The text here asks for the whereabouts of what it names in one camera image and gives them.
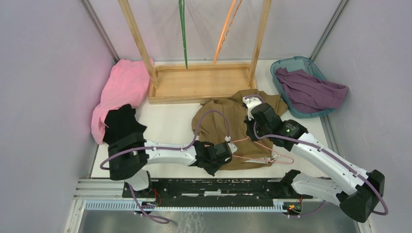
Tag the green hanger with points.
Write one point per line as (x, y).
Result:
(181, 4)

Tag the teal plastic bin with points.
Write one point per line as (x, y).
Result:
(292, 64)

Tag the wooden clothes rack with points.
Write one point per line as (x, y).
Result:
(197, 83)

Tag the black garment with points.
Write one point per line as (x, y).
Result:
(121, 123)

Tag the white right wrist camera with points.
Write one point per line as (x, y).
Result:
(251, 102)

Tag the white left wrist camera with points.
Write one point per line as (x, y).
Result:
(233, 148)

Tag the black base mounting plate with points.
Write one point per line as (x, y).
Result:
(245, 192)

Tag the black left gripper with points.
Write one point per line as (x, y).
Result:
(212, 170)

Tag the purple garment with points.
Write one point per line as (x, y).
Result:
(307, 93)

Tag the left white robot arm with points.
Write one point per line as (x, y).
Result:
(128, 156)

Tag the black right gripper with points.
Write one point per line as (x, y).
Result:
(249, 131)

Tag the pink garment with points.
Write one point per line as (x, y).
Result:
(128, 83)

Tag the pink thin hanger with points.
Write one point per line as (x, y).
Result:
(257, 152)

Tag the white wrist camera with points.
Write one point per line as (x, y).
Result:
(251, 102)
(233, 148)

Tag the orange wavy hanger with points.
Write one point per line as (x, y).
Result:
(227, 32)

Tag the tan brown pleated skirt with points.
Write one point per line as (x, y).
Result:
(213, 128)

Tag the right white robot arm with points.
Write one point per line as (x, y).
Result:
(356, 191)

